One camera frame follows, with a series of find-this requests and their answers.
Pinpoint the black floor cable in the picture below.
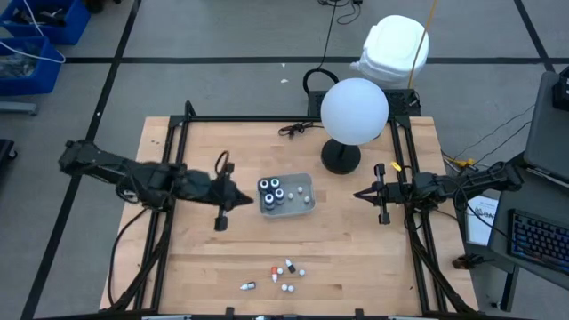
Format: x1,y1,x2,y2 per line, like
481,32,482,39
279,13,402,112
302,0,341,95

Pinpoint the grey plastic bin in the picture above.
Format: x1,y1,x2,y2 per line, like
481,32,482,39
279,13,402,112
256,172,317,220

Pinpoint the grey desk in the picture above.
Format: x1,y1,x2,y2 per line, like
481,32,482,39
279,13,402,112
486,153,569,292

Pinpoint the white paper sheet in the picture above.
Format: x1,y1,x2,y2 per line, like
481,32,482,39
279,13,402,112
464,194,500,247

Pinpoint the blue plastic bin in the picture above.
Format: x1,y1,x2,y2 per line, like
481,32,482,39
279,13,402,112
0,36,63,97
0,0,92,46

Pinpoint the backlit black keyboard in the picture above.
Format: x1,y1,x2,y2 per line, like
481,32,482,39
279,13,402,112
508,208,569,272

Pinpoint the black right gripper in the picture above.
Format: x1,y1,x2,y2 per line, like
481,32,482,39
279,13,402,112
353,163,417,226

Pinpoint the black desk device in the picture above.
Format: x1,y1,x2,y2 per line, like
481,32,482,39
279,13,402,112
552,66,569,112

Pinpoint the black clamp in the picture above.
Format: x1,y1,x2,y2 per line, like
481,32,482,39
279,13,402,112
452,252,494,271

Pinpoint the yellow hanging cable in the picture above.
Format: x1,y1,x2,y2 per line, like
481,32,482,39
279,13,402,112
407,0,440,89

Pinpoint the black aluminium table frame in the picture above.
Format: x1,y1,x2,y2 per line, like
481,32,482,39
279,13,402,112
100,100,479,320

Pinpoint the grey metal bar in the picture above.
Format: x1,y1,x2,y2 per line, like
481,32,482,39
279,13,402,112
0,100,40,116

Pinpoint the white lidded bucket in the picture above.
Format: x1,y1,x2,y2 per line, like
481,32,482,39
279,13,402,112
349,14,430,89

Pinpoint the white globe lamp black base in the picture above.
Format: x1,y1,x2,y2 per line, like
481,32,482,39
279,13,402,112
319,77,390,175

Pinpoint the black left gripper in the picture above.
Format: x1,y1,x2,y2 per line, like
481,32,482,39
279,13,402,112
175,163,254,231

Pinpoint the black cable bundle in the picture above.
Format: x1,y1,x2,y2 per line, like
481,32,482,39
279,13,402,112
277,120,325,140

